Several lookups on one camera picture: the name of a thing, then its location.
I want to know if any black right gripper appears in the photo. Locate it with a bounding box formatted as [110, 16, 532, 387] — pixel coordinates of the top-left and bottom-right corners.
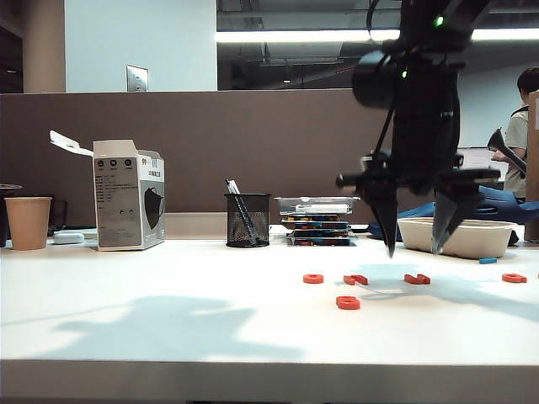
[335, 110, 502, 259]

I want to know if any person in light shirt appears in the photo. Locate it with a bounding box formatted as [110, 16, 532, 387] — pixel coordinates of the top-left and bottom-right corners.
[492, 66, 539, 199]

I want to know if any small white case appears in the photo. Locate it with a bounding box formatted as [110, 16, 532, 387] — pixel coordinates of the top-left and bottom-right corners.
[52, 230, 87, 246]

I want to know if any brown desk divider panel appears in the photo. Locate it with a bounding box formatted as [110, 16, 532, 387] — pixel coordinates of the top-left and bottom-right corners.
[0, 88, 422, 241]

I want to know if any white grey face mask box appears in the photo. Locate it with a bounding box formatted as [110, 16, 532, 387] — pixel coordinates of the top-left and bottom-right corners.
[48, 130, 166, 253]

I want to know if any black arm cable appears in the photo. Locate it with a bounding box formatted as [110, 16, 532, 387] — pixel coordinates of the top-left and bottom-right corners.
[365, 0, 399, 157]

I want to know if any dark glass mug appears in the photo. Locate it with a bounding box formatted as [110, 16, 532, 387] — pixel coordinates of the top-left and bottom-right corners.
[48, 199, 68, 236]

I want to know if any brown paper cup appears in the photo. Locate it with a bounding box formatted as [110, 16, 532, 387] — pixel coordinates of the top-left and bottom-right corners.
[4, 196, 54, 252]

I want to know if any clear plastic case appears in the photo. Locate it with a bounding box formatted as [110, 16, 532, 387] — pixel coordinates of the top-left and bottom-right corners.
[273, 195, 361, 217]

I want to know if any black mesh pen holder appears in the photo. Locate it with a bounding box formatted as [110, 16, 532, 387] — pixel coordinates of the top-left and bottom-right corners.
[223, 193, 271, 248]

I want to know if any black white pen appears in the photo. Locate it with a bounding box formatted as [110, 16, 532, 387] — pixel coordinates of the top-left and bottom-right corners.
[225, 178, 259, 245]

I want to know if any beige oval tray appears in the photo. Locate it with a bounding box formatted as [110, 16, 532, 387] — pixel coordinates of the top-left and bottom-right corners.
[397, 216, 518, 259]

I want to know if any metal wall plate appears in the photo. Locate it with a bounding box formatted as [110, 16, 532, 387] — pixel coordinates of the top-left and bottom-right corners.
[125, 64, 149, 93]

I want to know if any white ceiling light strip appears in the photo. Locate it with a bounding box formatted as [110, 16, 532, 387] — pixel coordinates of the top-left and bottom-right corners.
[216, 28, 539, 44]

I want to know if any dark round container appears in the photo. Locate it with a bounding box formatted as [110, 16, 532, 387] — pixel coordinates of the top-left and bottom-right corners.
[0, 183, 24, 248]

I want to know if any tall cardboard box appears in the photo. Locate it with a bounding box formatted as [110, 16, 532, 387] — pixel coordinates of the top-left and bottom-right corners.
[525, 91, 539, 243]

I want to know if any blue fabric bag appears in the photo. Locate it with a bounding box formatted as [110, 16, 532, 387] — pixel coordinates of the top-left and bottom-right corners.
[367, 187, 539, 243]

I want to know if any white marker in case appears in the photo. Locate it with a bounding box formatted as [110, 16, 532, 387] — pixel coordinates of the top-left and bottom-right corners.
[294, 204, 351, 215]

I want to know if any case of colourful magnets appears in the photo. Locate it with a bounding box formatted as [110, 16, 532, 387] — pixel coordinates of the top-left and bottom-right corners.
[280, 214, 352, 230]
[286, 236, 358, 247]
[286, 228, 353, 238]

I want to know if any white-lit computer monitor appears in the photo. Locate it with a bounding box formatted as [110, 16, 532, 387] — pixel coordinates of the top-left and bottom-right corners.
[456, 146, 511, 183]

